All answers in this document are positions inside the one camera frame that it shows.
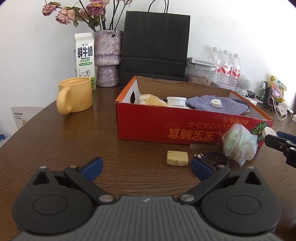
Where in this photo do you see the yellow soap bar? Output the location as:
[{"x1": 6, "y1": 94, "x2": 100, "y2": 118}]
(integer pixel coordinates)
[{"x1": 166, "y1": 151, "x2": 189, "y2": 167}]

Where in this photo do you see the iridescent green plastic bag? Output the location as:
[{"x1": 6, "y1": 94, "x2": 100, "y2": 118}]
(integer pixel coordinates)
[{"x1": 222, "y1": 123, "x2": 258, "y2": 167}]

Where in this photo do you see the purple burlap drawstring pouch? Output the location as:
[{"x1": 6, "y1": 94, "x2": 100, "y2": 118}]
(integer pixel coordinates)
[{"x1": 186, "y1": 95, "x2": 249, "y2": 115}]

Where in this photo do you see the large white bottle cap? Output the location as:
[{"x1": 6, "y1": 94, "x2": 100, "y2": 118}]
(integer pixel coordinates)
[{"x1": 166, "y1": 96, "x2": 187, "y2": 107}]

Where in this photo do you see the sheep plush toy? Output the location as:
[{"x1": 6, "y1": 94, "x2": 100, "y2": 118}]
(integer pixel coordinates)
[{"x1": 137, "y1": 94, "x2": 168, "y2": 106}]

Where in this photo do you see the white round plug puck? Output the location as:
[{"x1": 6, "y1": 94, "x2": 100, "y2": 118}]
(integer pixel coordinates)
[{"x1": 262, "y1": 126, "x2": 278, "y2": 138}]

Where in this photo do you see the colourful snack bag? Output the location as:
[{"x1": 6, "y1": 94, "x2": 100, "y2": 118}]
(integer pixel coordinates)
[{"x1": 270, "y1": 75, "x2": 287, "y2": 103}]

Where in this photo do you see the red cardboard pumpkin box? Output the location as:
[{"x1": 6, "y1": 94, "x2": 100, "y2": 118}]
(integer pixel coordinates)
[{"x1": 115, "y1": 76, "x2": 273, "y2": 146}]

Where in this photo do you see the yellow ceramic mug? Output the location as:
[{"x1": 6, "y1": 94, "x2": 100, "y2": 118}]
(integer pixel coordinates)
[{"x1": 56, "y1": 77, "x2": 93, "y2": 115}]

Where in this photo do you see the right water bottle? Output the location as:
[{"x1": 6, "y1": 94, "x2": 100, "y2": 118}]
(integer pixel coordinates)
[{"x1": 228, "y1": 53, "x2": 241, "y2": 87}]

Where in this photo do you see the water bottle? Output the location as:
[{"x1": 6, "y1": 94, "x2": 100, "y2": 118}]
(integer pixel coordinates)
[
  {"x1": 219, "y1": 50, "x2": 231, "y2": 85},
  {"x1": 209, "y1": 47, "x2": 221, "y2": 82},
  {"x1": 228, "y1": 53, "x2": 241, "y2": 87}
]

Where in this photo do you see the white leaflet card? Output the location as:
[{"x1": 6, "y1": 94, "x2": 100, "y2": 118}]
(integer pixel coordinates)
[{"x1": 11, "y1": 106, "x2": 43, "y2": 130}]

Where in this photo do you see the middle water bottle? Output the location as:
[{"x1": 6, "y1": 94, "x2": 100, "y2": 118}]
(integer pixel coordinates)
[{"x1": 219, "y1": 50, "x2": 231, "y2": 85}]

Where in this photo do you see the clear seed container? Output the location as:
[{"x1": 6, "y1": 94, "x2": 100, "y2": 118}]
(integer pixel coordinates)
[{"x1": 185, "y1": 64, "x2": 213, "y2": 86}]

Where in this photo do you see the flat white box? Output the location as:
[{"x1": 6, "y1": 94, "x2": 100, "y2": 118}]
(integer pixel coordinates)
[{"x1": 188, "y1": 57, "x2": 217, "y2": 68}]

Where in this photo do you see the left water bottle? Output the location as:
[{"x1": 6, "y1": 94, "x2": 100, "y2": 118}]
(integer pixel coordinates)
[{"x1": 209, "y1": 47, "x2": 221, "y2": 82}]

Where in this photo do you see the white milk carton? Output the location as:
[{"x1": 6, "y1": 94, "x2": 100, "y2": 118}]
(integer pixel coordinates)
[{"x1": 74, "y1": 33, "x2": 96, "y2": 90}]

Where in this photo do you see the purple textured vase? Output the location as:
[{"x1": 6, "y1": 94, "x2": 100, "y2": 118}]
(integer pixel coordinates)
[{"x1": 94, "y1": 30, "x2": 123, "y2": 87}]

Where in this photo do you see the black paper shopping bag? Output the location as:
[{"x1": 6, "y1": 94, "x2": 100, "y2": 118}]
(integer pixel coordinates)
[{"x1": 119, "y1": 11, "x2": 190, "y2": 87}]

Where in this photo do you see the dried pink rose bouquet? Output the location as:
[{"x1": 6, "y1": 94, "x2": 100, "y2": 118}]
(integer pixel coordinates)
[{"x1": 42, "y1": 1, "x2": 132, "y2": 32}]

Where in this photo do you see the black usb cable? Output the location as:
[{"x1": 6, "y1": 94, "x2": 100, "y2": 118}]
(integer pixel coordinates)
[{"x1": 193, "y1": 151, "x2": 230, "y2": 168}]

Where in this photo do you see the white charger with cable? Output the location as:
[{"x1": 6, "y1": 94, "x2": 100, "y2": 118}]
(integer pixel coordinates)
[{"x1": 268, "y1": 96, "x2": 295, "y2": 121}]

